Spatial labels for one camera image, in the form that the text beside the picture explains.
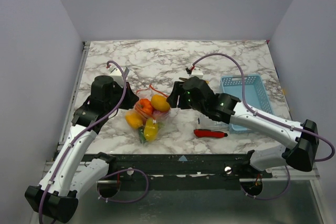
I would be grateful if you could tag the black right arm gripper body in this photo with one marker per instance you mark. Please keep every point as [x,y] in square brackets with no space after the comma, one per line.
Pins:
[178,97]

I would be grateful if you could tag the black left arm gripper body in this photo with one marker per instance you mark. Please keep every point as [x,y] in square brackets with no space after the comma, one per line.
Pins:
[122,98]

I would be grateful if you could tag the small yellow orange fruit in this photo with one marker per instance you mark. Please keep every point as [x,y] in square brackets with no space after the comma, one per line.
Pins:
[159,103]

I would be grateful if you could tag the clear zip bag orange zipper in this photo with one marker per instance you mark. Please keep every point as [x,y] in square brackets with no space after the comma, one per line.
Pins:
[148,93]

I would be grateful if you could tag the yellow lemon squash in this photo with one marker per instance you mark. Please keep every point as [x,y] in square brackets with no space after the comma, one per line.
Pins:
[151,130]

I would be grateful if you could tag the orange yellow bell pepper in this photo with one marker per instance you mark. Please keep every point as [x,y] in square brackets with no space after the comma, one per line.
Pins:
[134,120]

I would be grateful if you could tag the purple onion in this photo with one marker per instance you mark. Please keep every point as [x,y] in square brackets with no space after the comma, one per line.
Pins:
[158,115]

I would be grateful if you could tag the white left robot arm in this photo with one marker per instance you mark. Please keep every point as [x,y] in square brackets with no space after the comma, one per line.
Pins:
[57,194]

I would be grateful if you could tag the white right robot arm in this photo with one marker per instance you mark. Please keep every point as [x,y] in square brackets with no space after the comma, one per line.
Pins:
[298,142]

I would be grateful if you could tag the clear plastic screw box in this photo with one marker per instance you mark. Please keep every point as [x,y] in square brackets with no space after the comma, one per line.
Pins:
[206,123]

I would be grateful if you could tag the red black utility knife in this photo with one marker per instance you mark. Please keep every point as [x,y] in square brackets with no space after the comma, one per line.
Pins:
[200,133]

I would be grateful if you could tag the light blue plastic basket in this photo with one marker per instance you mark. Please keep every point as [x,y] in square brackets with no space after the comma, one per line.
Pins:
[255,91]

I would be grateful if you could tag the yellow handled pliers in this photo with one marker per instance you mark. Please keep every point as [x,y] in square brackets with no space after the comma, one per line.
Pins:
[185,79]

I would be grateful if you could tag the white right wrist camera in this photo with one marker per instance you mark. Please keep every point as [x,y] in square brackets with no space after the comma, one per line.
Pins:
[194,72]

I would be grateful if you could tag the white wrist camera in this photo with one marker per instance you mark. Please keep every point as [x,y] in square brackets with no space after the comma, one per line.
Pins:
[115,73]
[194,72]

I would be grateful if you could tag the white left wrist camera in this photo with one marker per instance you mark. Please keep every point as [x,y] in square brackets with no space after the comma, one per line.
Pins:
[115,73]

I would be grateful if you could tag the black metal base rail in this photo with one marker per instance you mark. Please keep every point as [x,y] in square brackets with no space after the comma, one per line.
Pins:
[181,172]

